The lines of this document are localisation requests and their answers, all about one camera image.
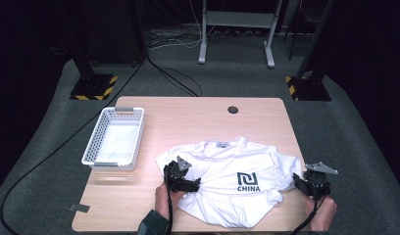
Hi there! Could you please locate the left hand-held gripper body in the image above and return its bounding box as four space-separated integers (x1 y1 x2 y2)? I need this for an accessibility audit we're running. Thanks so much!
163 155 193 194

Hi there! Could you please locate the black stand with striped base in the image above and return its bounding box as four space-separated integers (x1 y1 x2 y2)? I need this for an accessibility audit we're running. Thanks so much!
68 0 119 102
284 0 337 102

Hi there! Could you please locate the hand-held gripper black cable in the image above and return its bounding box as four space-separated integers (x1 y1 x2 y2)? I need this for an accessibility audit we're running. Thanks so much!
166 190 175 235
289 195 325 235

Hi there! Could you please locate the white metal desk frame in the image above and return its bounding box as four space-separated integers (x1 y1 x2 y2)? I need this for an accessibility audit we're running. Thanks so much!
197 0 284 70

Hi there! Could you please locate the tangle of cables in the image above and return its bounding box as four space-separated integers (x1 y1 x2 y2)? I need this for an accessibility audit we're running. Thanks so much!
148 0 203 51

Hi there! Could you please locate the long black floor cable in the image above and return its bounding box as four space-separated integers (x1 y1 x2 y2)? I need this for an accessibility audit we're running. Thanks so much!
0 56 147 235

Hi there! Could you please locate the left hand-held gripper black cable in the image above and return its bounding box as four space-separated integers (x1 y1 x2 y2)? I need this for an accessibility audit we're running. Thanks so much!
166 190 175 235

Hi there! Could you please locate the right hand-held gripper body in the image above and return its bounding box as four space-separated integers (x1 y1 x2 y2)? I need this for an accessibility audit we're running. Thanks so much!
302 161 339 202

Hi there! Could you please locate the white t-shirt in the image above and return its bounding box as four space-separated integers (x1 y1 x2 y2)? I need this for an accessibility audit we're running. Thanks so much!
155 135 304 229

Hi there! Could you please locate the white perforated plastic basket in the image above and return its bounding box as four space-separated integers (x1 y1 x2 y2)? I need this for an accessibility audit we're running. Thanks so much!
80 106 146 171

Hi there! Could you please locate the looped black floor cable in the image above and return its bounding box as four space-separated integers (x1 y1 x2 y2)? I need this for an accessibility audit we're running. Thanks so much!
146 57 203 98

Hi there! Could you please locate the person's left hand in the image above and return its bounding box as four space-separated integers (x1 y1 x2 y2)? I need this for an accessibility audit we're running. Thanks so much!
154 181 186 221

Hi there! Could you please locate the grey tape piece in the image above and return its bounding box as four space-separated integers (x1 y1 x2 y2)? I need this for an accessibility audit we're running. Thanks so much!
69 203 91 213

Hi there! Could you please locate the right hand-held gripper black cable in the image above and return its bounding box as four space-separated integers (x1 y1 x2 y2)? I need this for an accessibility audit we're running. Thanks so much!
289 195 325 235

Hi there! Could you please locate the dark cabinet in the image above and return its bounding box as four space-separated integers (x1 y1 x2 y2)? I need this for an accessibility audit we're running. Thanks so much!
84 0 147 66

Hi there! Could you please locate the person's right hand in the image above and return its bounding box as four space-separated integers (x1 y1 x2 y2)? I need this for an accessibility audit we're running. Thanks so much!
304 195 338 233

